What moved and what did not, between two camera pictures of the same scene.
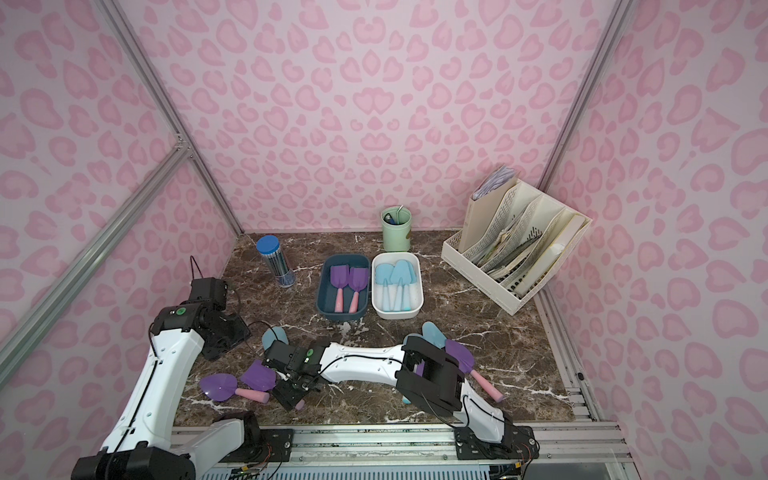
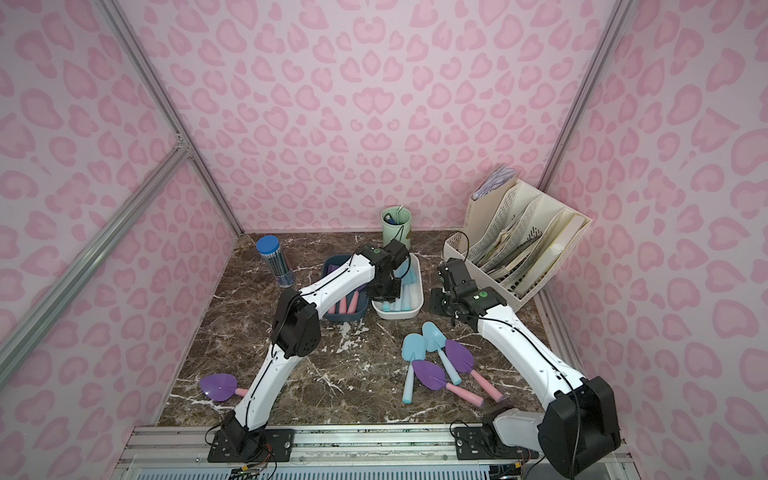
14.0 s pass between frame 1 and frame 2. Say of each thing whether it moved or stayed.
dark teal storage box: stayed
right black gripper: moved
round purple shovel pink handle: stayed
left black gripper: moved
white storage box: stayed
